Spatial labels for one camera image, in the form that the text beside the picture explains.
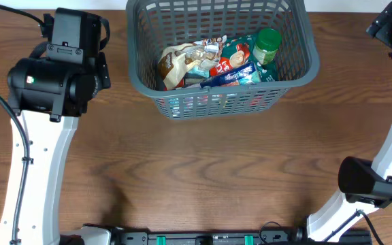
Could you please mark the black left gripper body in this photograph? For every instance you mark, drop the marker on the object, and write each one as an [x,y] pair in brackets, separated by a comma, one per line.
[104,68]

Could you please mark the beige paper snack bag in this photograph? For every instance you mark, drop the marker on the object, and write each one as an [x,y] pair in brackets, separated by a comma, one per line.
[176,61]

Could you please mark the light green packet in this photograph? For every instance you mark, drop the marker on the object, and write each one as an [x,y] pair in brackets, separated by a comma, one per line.
[198,72]

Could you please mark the green lid seasoning jar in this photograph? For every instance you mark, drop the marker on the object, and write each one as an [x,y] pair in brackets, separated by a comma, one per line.
[266,45]

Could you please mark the colourful tissue pack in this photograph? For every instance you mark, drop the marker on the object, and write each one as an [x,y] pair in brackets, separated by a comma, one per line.
[246,74]

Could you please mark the green Nescafe coffee pouch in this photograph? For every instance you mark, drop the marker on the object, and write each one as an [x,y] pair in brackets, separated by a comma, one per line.
[242,50]

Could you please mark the orange snack bar packet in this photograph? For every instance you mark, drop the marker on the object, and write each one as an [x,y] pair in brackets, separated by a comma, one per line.
[189,82]

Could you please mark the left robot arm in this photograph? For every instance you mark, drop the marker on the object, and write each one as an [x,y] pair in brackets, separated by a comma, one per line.
[49,91]

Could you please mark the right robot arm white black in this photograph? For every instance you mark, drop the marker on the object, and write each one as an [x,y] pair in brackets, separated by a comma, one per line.
[364,186]

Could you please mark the grey plastic basket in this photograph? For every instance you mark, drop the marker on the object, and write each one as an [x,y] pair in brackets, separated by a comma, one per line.
[154,25]

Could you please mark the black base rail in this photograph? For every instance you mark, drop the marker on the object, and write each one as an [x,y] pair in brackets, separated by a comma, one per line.
[271,236]

